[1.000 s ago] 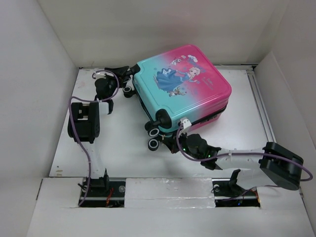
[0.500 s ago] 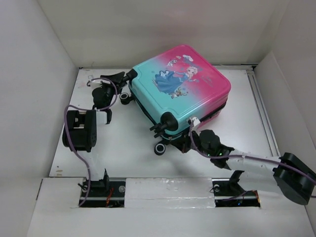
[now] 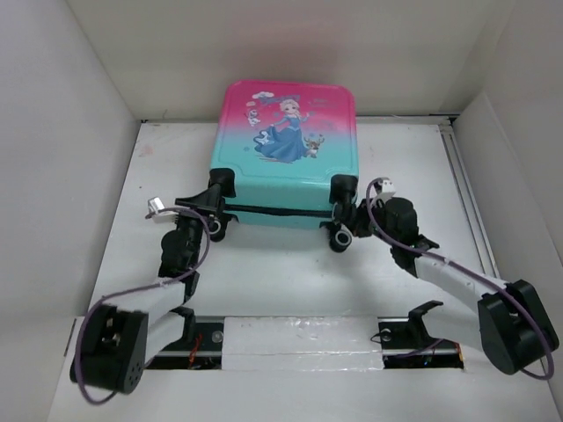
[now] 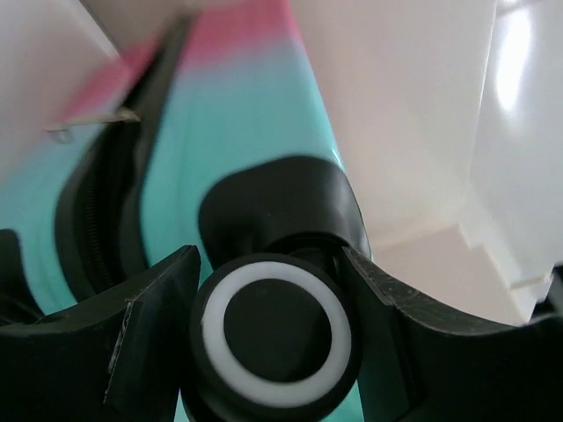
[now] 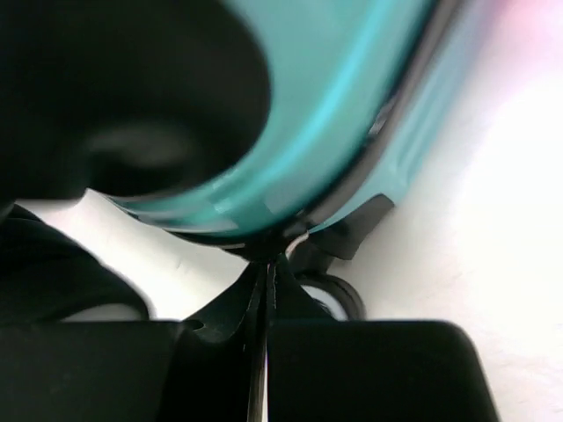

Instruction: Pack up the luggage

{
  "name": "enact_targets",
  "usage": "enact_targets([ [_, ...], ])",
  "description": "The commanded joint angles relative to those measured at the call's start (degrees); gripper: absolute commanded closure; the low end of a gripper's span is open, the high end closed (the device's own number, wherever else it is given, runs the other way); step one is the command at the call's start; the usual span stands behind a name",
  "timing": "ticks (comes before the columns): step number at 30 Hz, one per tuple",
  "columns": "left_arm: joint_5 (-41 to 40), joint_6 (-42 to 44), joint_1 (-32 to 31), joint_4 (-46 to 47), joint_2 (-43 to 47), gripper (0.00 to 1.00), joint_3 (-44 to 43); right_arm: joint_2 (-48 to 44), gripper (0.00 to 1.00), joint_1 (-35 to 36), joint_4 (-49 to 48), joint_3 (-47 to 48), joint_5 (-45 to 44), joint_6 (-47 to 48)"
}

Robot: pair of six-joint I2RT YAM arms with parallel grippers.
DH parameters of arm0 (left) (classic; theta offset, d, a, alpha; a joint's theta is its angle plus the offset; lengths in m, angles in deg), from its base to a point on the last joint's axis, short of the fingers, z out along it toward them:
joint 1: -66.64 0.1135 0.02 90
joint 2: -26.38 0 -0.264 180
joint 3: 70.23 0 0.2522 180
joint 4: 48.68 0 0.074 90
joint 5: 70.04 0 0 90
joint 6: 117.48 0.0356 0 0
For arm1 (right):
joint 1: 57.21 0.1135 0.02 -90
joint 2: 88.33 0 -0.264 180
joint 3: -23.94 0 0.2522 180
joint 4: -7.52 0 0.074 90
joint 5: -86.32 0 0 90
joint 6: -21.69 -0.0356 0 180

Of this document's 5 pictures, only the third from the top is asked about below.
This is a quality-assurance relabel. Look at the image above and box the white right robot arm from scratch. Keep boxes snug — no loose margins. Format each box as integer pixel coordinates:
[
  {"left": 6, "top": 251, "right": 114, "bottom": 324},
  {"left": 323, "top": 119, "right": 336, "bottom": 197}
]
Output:
[{"left": 333, "top": 198, "right": 559, "bottom": 381}]

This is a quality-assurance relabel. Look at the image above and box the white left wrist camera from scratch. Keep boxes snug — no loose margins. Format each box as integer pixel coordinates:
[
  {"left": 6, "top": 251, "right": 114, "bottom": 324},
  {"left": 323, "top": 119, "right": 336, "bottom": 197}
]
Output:
[{"left": 145, "top": 197, "right": 177, "bottom": 223}]

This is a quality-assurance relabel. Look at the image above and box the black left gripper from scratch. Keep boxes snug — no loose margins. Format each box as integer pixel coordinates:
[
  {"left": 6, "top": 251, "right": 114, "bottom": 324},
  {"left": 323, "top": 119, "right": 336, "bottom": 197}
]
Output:
[{"left": 172, "top": 185, "right": 220, "bottom": 267}]

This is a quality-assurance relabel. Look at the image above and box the pink teal kids suitcase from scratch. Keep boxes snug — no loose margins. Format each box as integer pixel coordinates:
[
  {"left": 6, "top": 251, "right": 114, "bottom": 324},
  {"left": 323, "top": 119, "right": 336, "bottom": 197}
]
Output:
[{"left": 209, "top": 80, "right": 359, "bottom": 252}]

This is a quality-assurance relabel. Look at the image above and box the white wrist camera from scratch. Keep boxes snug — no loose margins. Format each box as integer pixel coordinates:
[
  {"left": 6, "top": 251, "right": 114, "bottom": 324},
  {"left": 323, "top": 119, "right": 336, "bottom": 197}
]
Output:
[
  {"left": 145, "top": 197, "right": 177, "bottom": 223},
  {"left": 374, "top": 178, "right": 396, "bottom": 202}
]

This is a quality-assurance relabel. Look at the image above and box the aluminium side rail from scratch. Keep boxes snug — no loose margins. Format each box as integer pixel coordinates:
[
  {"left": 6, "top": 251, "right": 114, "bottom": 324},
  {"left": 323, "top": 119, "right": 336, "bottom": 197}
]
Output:
[{"left": 439, "top": 119, "right": 500, "bottom": 276}]

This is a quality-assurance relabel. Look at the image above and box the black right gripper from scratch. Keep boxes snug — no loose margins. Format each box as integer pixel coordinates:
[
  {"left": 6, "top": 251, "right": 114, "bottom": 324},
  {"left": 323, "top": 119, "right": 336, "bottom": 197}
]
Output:
[{"left": 337, "top": 198, "right": 398, "bottom": 247}]

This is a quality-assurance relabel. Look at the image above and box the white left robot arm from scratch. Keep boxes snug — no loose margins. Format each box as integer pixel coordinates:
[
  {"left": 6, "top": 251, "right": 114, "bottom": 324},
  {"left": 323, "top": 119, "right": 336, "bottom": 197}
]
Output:
[{"left": 69, "top": 184, "right": 225, "bottom": 405}]

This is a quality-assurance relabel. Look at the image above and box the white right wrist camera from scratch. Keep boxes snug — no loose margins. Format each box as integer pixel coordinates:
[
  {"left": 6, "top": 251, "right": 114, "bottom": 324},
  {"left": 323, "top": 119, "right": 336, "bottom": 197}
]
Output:
[{"left": 374, "top": 178, "right": 396, "bottom": 202}]

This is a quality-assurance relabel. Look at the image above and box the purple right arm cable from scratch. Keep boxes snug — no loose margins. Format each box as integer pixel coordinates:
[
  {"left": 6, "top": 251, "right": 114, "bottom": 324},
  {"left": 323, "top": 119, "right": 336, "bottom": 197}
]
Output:
[{"left": 365, "top": 178, "right": 556, "bottom": 379}]

